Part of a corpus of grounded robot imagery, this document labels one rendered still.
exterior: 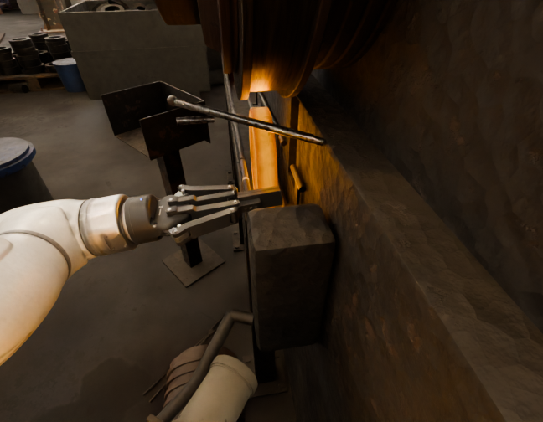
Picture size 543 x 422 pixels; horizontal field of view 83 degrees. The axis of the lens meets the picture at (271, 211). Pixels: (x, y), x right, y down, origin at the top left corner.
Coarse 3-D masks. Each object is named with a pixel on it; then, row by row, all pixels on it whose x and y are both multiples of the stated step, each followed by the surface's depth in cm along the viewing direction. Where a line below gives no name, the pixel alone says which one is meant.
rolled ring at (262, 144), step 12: (252, 108) 53; (264, 108) 53; (264, 120) 50; (252, 132) 52; (264, 132) 49; (252, 144) 62; (264, 144) 49; (252, 156) 63; (264, 156) 49; (276, 156) 49; (252, 168) 64; (264, 168) 49; (276, 168) 49; (252, 180) 66; (264, 180) 50; (276, 180) 50
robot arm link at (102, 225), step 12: (84, 204) 45; (96, 204) 45; (108, 204) 45; (120, 204) 46; (84, 216) 44; (96, 216) 44; (108, 216) 44; (120, 216) 45; (84, 228) 44; (96, 228) 44; (108, 228) 44; (120, 228) 44; (84, 240) 44; (96, 240) 44; (108, 240) 45; (120, 240) 45; (96, 252) 46; (108, 252) 46
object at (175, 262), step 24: (120, 96) 98; (144, 96) 104; (192, 96) 94; (120, 120) 102; (144, 120) 81; (168, 120) 86; (144, 144) 95; (168, 144) 89; (192, 144) 95; (168, 168) 102; (168, 192) 110; (192, 240) 126; (168, 264) 135; (192, 264) 132; (216, 264) 135
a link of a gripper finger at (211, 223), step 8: (232, 208) 46; (208, 216) 46; (216, 216) 45; (224, 216) 46; (184, 224) 45; (192, 224) 45; (200, 224) 45; (208, 224) 45; (216, 224) 46; (224, 224) 47; (232, 224) 47; (176, 232) 44; (184, 232) 44; (192, 232) 45; (200, 232) 46; (208, 232) 46; (184, 240) 45
